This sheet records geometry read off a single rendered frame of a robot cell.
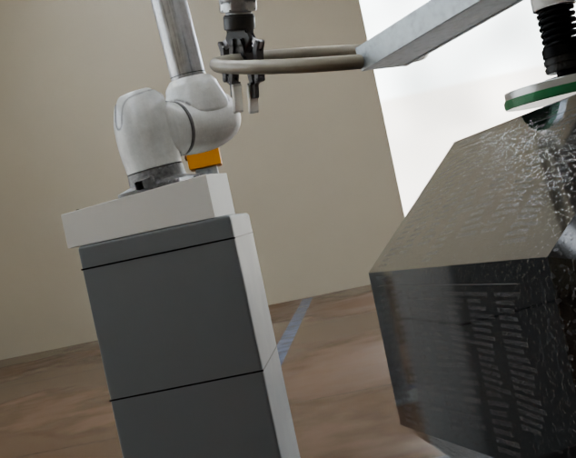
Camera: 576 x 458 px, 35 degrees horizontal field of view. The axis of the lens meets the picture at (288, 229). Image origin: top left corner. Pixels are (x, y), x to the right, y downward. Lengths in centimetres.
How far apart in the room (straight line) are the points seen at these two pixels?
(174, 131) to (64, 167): 628
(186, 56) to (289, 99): 579
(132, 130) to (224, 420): 79
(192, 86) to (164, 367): 78
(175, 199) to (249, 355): 43
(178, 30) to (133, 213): 58
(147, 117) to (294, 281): 600
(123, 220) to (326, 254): 607
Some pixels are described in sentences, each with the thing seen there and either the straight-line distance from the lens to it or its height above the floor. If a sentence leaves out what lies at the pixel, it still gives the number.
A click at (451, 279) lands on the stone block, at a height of 62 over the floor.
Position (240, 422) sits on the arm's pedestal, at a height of 28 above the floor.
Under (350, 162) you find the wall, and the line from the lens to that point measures 834.
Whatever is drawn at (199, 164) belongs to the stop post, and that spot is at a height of 102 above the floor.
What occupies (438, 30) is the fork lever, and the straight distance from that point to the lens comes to 175.
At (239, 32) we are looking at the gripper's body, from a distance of 223.
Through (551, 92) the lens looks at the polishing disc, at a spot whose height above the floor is 87.
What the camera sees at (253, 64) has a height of 108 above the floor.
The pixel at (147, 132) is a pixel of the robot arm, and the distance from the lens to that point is 247.
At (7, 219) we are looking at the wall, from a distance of 894.
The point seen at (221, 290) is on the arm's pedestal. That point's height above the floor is 62.
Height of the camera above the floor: 77
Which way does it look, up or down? 1 degrees down
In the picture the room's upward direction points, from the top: 12 degrees counter-clockwise
